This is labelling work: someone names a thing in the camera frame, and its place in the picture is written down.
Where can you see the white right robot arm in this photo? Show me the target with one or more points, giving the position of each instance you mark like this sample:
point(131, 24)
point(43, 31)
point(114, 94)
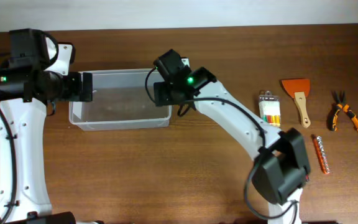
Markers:
point(281, 169)

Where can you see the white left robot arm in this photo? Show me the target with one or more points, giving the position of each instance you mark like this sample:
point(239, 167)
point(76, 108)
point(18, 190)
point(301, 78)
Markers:
point(35, 74)

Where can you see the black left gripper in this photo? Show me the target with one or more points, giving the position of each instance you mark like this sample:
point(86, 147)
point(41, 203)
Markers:
point(86, 86)

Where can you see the orange socket bit rail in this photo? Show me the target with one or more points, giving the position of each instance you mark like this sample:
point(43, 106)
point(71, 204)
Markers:
point(320, 153)

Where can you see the orange black long-nose pliers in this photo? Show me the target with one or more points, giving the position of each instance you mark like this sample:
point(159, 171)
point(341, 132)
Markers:
point(341, 105)

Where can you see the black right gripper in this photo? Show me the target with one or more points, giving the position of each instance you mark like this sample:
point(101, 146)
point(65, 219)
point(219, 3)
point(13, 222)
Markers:
point(161, 95)

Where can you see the clear case of coloured plugs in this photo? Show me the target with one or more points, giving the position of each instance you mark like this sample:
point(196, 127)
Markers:
point(269, 107)

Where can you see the clear plastic storage container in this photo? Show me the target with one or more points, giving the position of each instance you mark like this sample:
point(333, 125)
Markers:
point(120, 101)

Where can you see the orange scraper with wooden handle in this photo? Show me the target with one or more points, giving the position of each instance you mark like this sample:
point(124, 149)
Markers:
point(299, 89)

